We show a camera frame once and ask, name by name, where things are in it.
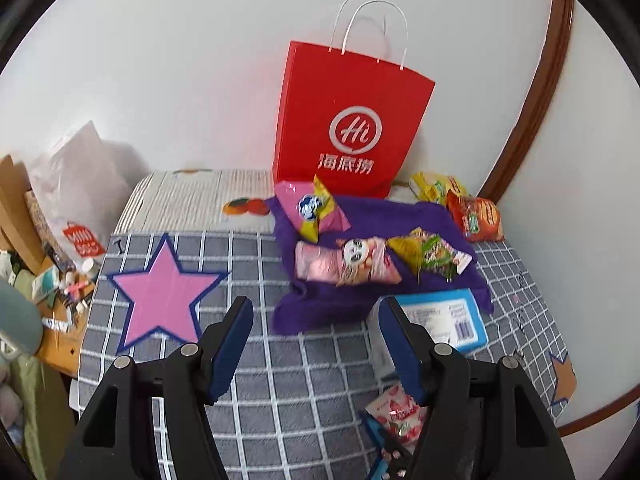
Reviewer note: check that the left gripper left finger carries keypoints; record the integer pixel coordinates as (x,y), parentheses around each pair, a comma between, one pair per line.
(115,438)

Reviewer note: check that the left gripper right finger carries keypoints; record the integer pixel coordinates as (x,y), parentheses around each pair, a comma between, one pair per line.
(483,418)

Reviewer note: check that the lychee candy packet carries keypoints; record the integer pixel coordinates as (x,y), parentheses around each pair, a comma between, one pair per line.
(399,414)

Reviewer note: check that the orange star mat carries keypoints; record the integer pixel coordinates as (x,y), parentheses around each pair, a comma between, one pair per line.
(565,378)

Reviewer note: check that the blue tissue pack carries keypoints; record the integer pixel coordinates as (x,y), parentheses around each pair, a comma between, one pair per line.
(451,316)

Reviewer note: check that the wooden side table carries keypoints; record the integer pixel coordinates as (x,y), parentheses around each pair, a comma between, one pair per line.
(60,351)

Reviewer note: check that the pink star mat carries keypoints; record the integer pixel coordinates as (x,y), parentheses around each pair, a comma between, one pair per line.
(162,297)

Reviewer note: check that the green yellow snack packet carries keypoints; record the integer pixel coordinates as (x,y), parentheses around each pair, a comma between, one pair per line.
(426,252)

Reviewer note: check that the grey checkered tablecloth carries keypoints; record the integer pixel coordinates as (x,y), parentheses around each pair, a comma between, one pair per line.
(292,409)

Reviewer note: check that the orange Lays chips bag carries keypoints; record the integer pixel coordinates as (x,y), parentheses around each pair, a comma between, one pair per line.
(478,219)

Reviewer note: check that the pink panda snack packet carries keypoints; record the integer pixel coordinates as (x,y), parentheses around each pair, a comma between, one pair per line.
(354,262)

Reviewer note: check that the purple towel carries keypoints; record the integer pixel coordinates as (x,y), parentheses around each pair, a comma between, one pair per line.
(313,305)

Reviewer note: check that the yellow Lays chips bag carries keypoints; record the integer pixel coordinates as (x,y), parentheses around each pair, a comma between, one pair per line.
(434,188)

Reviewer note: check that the white fruit print cloth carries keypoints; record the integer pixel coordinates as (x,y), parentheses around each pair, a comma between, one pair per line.
(199,201)

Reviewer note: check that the white Miniso plastic bag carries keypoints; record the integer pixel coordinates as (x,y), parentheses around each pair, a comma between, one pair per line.
(80,192)

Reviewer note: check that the pink yellow snack packet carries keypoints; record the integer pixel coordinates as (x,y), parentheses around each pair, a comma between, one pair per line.
(311,208)

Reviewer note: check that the red paper shopping bag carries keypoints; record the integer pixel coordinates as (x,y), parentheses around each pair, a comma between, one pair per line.
(346,118)

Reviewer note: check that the brown door frame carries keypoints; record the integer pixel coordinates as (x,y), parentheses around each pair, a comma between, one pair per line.
(537,101)

